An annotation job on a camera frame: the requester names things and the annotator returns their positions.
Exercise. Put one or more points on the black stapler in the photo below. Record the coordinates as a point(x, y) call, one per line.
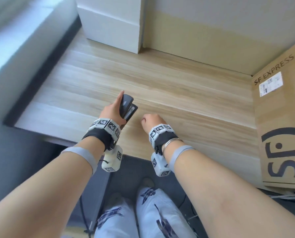
point(127, 105)

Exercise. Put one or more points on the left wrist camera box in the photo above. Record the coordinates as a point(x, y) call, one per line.
point(112, 158)

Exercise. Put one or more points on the white box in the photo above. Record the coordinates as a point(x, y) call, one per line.
point(112, 22)

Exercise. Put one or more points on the person's right shoe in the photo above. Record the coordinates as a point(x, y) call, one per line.
point(146, 184)

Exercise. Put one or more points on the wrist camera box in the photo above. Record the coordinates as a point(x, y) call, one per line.
point(159, 164)
point(112, 158)

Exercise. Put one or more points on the wrist marker band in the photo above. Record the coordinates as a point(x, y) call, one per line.
point(163, 136)
point(100, 133)

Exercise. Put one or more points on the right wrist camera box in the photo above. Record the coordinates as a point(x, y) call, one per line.
point(159, 164)

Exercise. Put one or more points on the person's leg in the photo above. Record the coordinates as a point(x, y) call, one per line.
point(117, 220)
point(162, 215)

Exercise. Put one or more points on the person's left shoe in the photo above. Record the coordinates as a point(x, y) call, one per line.
point(115, 199)

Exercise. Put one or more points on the person's left hand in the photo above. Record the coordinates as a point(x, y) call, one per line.
point(110, 111)

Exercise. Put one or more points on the person's left forearm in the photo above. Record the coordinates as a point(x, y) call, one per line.
point(38, 195)

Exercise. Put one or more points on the white shipping label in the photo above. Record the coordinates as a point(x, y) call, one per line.
point(271, 84)

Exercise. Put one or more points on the person's left leg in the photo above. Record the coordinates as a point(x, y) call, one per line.
point(117, 220)

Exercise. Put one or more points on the person's right hand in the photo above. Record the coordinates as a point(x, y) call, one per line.
point(153, 121)

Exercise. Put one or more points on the large printed cardboard box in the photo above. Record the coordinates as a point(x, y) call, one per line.
point(281, 116)

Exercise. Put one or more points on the grey tape band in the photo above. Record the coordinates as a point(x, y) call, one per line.
point(179, 152)
point(84, 154)

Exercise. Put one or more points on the person's right forearm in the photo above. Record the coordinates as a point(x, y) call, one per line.
point(224, 195)

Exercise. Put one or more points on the left wrist marker band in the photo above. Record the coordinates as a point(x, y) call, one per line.
point(100, 133)

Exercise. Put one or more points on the person's right leg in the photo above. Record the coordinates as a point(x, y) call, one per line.
point(162, 215)

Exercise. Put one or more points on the person's shoe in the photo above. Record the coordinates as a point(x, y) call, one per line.
point(115, 199)
point(146, 184)

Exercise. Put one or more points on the right wrist marker band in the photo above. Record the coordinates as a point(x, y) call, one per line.
point(163, 136)

